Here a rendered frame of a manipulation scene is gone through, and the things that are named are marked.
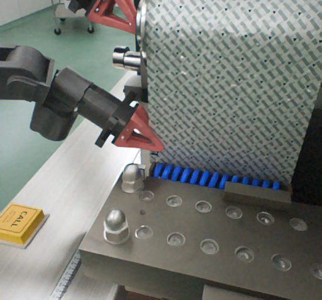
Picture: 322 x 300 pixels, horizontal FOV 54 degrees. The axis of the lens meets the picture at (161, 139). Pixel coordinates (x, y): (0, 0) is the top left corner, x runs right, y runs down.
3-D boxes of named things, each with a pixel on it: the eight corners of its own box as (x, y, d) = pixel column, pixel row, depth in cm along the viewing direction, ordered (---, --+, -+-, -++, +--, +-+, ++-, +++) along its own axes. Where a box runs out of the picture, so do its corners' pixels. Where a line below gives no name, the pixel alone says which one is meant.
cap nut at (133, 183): (126, 177, 53) (124, 155, 50) (146, 180, 52) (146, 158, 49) (117, 192, 50) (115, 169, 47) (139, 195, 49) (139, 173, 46)
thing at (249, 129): (150, 166, 57) (148, 69, 47) (287, 189, 52) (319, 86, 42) (149, 168, 57) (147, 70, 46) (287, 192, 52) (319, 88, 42)
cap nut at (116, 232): (109, 221, 45) (106, 198, 42) (134, 226, 44) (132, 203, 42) (99, 241, 42) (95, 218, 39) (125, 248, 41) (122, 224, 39)
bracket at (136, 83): (135, 169, 75) (127, 38, 58) (162, 173, 73) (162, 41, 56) (128, 183, 71) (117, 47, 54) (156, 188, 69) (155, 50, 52)
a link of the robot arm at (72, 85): (49, 68, 48) (68, 58, 52) (36, 102, 51) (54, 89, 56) (89, 94, 48) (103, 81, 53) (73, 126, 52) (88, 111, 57)
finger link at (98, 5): (122, 50, 51) (75, 9, 50) (136, 40, 57) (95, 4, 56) (146, 16, 47) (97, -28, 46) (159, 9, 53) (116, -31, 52)
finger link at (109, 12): (119, 52, 50) (72, 11, 49) (134, 41, 56) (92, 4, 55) (143, 18, 47) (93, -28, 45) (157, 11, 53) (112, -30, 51)
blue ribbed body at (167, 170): (156, 173, 57) (156, 157, 55) (283, 194, 52) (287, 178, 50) (151, 185, 54) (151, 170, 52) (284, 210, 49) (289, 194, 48)
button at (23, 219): (14, 210, 64) (11, 201, 63) (45, 216, 63) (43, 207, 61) (-10, 238, 58) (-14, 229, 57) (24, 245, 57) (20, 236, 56)
